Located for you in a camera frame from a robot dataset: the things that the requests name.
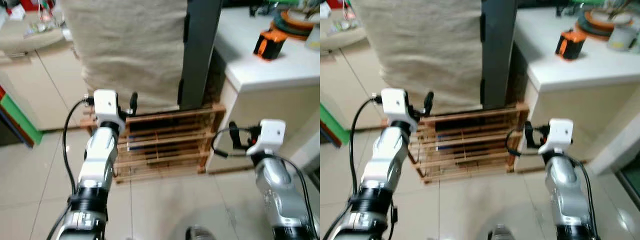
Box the white counter cabinet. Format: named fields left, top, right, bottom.
left=206, top=6, right=321, bottom=174
left=510, top=6, right=640, bottom=174

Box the wooden slatted rack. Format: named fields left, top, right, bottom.
left=382, top=102, right=531, bottom=184
left=79, top=102, right=227, bottom=184

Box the beige burlap cloth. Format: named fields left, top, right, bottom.
left=350, top=0, right=485, bottom=115
left=60, top=0, right=189, bottom=115

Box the green and orange board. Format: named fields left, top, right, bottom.
left=0, top=85, right=44, bottom=148
left=320, top=102, right=351, bottom=148

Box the orange and black device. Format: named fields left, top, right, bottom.
left=252, top=28, right=287, bottom=61
left=554, top=28, right=587, bottom=61

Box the round beige table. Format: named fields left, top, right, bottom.
left=320, top=15, right=368, bottom=52
left=0, top=11, right=68, bottom=57

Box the white cup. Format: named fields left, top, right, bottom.
left=305, top=24, right=321, bottom=52
left=607, top=24, right=639, bottom=52

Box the stack of coloured plates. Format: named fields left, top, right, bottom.
left=577, top=7, right=633, bottom=41
left=270, top=9, right=321, bottom=42

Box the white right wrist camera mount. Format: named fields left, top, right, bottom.
left=538, top=118, right=574, bottom=155
left=247, top=119, right=287, bottom=157

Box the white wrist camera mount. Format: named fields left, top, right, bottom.
left=247, top=119, right=287, bottom=157
left=381, top=88, right=420, bottom=134
left=93, top=89, right=126, bottom=135
left=538, top=118, right=574, bottom=155

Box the black looped wrist cable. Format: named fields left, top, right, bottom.
left=505, top=126, right=546, bottom=157
left=211, top=126, right=253, bottom=159

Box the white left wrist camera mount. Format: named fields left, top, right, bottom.
left=93, top=89, right=126, bottom=135
left=381, top=88, right=420, bottom=134

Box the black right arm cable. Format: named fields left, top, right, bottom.
left=565, top=154, right=601, bottom=240
left=272, top=154, right=320, bottom=238

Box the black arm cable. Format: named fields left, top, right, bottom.
left=565, top=154, right=601, bottom=240
left=47, top=96, right=96, bottom=240
left=272, top=154, right=320, bottom=238
left=322, top=94, right=384, bottom=240

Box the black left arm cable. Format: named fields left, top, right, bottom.
left=47, top=96, right=96, bottom=240
left=322, top=94, right=384, bottom=240

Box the dark grey post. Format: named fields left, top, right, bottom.
left=178, top=0, right=224, bottom=111
left=479, top=0, right=519, bottom=110

